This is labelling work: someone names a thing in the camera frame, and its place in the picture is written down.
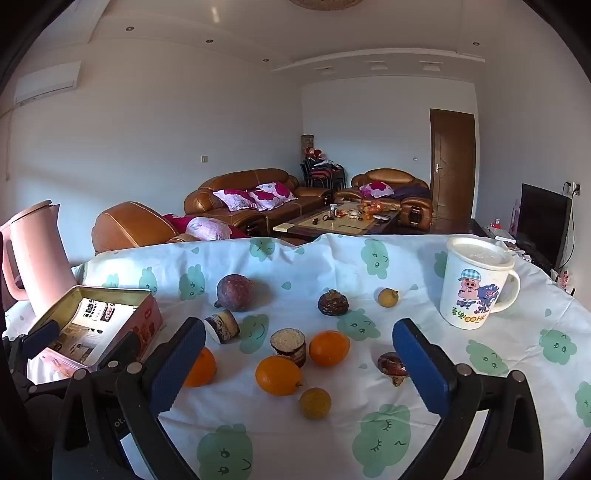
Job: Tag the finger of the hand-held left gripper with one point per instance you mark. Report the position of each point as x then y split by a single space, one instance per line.
42 339
121 350

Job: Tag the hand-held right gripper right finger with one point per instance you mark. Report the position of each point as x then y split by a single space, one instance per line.
422 369

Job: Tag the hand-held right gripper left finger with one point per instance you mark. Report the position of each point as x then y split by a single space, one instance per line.
178 364

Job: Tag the orange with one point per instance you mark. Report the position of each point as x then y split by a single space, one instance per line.
328 348
204 369
278 375

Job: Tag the pink metal tin box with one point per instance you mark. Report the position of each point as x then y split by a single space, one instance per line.
141 318

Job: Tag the small yellow round fruit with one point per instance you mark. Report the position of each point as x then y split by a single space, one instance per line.
388 297
315 403

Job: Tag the dark red fruit piece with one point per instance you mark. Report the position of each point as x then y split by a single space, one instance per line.
391 364

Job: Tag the printed paper card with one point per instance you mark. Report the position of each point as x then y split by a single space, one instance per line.
92 318

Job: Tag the pink electric kettle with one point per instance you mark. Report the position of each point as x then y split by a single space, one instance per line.
37 258

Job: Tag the white cartoon pig mug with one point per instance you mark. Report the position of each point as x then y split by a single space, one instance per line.
466 295

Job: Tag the purple passion fruit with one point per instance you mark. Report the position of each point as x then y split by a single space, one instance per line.
235 293

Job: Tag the brown water chestnut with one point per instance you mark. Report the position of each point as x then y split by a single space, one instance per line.
332 303

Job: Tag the halved passion fruit cup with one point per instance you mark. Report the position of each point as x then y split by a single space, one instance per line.
288 346

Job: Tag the white tablecloth green cloud print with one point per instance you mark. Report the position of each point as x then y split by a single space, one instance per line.
360 267

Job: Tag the white plastic mug lid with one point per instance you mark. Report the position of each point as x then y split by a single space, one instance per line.
480 251

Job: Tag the pale pink pillow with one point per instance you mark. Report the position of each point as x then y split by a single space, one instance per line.
207 228

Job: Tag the red pillow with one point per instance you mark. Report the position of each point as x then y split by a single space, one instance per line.
178 222

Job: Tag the television stand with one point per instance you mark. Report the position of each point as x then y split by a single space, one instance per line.
496 235

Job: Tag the wooden coffee table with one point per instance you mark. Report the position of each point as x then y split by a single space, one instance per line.
341 225

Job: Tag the pile of oranges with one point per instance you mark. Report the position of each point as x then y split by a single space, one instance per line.
371 207

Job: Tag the white magenta floral pillow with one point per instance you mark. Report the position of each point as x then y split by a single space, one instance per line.
376 189
235 199
274 193

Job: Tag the purple blanket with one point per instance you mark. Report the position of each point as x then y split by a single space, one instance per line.
411 191

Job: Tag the brown leather three-seat sofa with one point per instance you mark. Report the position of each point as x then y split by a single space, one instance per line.
281 213

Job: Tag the black flat television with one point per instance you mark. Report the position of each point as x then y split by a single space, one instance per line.
540 221

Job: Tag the brown leather armchair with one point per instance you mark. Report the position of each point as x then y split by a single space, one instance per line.
388 176

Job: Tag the brown wooden door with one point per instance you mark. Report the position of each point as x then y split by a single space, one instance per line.
452 161

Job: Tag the stacked dark chairs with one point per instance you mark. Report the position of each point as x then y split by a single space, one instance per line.
323 175

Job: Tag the tall patterned floor vase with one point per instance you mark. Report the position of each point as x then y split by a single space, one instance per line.
307 145

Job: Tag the white wall air conditioner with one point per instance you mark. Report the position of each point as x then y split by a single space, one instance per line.
46 83

